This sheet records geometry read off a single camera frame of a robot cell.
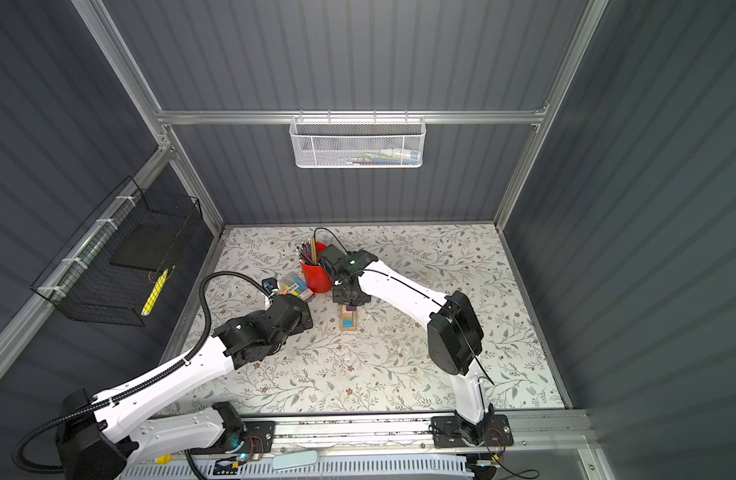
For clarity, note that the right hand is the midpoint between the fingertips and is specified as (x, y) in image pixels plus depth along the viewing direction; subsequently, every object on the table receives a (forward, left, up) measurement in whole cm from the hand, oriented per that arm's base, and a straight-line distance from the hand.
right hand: (348, 301), depth 86 cm
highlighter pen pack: (+10, +19, -9) cm, 23 cm away
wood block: (-3, +1, -3) cm, 4 cm away
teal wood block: (-3, +1, -8) cm, 9 cm away
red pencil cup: (+10, +11, -3) cm, 15 cm away
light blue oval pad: (-37, +11, -9) cm, 40 cm away
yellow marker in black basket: (-8, +43, +18) cm, 47 cm away
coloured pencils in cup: (+17, +14, +2) cm, 23 cm away
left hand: (-6, +14, +5) cm, 16 cm away
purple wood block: (-2, -1, 0) cm, 3 cm away
